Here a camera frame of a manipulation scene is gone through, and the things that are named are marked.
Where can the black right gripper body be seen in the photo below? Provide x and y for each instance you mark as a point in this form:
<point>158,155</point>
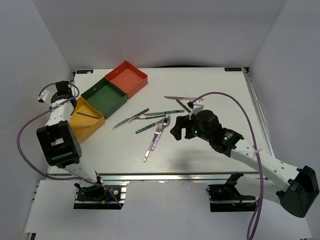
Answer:
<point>205,135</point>

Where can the green handled spoon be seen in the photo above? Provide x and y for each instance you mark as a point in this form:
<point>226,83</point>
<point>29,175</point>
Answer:
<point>87,115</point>

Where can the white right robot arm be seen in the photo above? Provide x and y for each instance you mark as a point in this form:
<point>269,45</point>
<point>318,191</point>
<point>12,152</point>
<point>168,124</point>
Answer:
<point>295,189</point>

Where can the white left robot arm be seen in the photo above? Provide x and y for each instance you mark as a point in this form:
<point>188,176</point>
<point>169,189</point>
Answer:
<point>59,143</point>

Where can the yellow box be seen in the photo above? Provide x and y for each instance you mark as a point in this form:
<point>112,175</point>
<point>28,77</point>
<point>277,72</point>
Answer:
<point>82,126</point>

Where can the green box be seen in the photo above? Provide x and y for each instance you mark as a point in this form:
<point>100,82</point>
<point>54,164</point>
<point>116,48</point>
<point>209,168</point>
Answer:
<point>105,97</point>

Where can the red box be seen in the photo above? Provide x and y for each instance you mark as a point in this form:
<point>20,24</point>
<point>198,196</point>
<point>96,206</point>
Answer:
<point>128,78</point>

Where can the green handled knife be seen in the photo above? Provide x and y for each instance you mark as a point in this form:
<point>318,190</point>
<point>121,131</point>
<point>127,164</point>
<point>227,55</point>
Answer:
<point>164,112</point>

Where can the green handled fork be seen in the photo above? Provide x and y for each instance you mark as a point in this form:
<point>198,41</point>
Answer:
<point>160,122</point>

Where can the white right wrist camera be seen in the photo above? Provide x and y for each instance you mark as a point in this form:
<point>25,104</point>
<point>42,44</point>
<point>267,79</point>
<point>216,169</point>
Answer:
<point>196,107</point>

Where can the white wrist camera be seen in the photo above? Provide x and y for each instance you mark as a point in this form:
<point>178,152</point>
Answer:
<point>196,107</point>
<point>44,97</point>

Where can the brown handled spoon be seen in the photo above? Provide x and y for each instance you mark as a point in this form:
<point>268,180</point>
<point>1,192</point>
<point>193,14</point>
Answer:
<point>183,106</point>

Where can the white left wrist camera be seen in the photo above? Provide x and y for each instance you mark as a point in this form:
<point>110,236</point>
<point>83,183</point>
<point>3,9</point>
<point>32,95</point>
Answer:
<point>44,97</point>

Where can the pink handled knife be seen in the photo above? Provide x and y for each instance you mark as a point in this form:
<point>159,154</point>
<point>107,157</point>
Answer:
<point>179,98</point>

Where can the pink handled fork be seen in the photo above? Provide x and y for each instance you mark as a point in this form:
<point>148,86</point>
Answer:
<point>156,133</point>

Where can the brown handled knife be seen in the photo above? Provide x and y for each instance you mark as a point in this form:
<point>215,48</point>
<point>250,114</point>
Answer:
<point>127,119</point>

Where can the aluminium table frame rail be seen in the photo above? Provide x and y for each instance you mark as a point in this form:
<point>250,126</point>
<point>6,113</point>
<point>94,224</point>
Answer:
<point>258,110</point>

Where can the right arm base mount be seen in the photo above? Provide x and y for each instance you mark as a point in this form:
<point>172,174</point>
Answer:
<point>226,197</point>

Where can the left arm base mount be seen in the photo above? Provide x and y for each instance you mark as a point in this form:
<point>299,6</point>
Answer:
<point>98,198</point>

